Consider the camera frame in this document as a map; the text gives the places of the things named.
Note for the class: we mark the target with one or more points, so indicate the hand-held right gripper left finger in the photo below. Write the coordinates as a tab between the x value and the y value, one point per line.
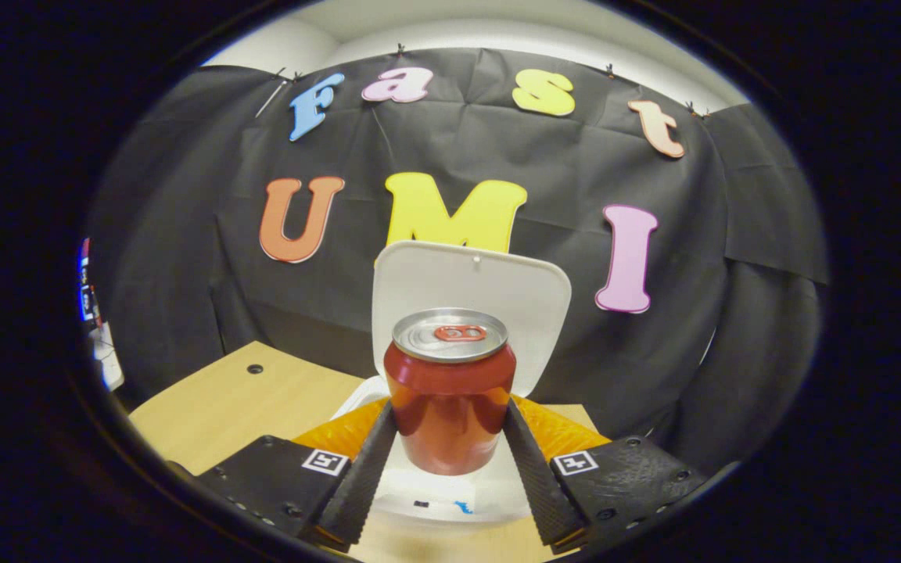
357	485

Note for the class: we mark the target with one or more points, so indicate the white desktop garbage bin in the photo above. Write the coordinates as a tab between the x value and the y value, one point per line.
427	281

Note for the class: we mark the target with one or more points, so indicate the black backdrop cloth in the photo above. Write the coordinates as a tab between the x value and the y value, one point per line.
615	367

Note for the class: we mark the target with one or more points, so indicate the red pop can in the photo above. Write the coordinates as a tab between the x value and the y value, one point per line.
450	399

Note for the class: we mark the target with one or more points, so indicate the computer monitor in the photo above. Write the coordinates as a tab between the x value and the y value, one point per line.
87	293

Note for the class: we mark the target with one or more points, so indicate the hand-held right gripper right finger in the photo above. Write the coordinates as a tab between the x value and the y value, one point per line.
536	485

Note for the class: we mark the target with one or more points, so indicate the wooden desktop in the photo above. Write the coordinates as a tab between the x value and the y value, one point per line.
263	399

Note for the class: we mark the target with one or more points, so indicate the blue paper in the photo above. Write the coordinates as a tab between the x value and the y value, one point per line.
464	507

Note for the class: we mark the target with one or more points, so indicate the white side table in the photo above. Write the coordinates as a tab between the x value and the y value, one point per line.
109	360

